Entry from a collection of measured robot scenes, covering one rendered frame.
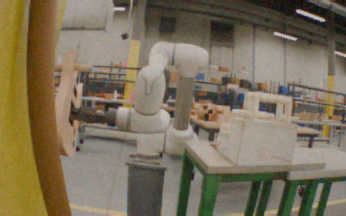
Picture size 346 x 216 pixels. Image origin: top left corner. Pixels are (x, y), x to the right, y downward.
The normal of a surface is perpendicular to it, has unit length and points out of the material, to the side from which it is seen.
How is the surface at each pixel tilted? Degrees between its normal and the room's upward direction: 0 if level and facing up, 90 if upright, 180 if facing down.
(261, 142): 90
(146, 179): 90
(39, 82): 97
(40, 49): 97
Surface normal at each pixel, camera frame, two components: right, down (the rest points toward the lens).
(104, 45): 0.12, 0.07
